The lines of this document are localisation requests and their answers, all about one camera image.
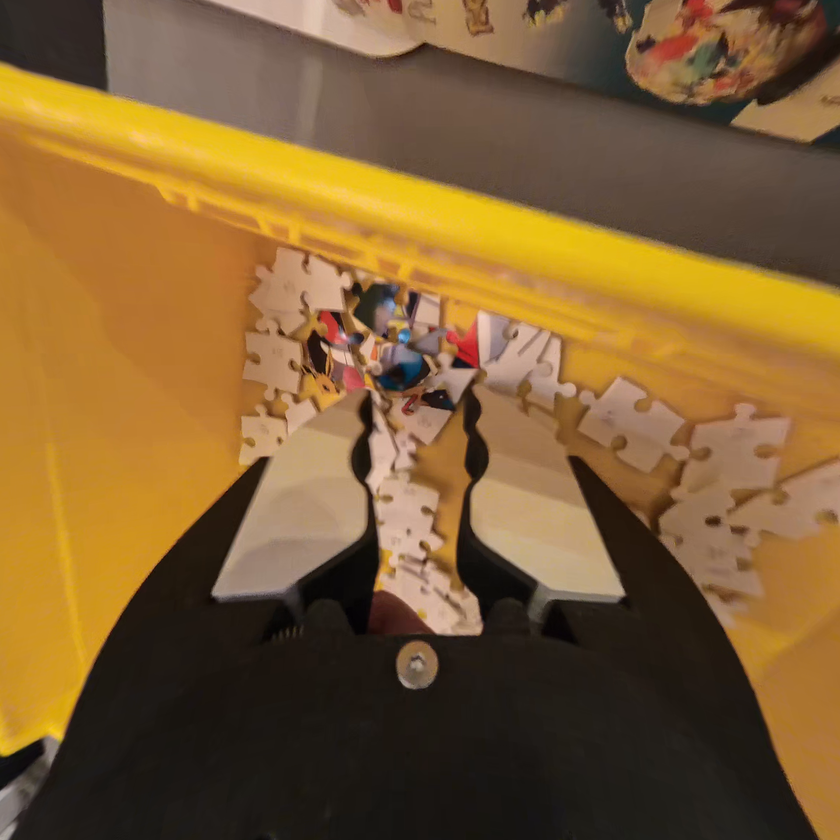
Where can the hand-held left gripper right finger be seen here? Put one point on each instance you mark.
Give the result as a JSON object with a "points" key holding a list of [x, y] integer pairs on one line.
{"points": [[544, 525]]}

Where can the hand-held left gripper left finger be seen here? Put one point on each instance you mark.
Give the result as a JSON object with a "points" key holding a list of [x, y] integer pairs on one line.
{"points": [[295, 525]]}

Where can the pile of puzzle pieces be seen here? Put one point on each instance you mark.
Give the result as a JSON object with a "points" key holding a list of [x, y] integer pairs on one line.
{"points": [[630, 426]]}

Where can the yellow plastic bin holding pieces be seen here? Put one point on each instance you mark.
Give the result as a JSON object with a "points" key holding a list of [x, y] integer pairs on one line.
{"points": [[131, 394]]}

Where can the blue puzzle box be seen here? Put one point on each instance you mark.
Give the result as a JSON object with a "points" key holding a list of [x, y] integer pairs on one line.
{"points": [[722, 52]]}

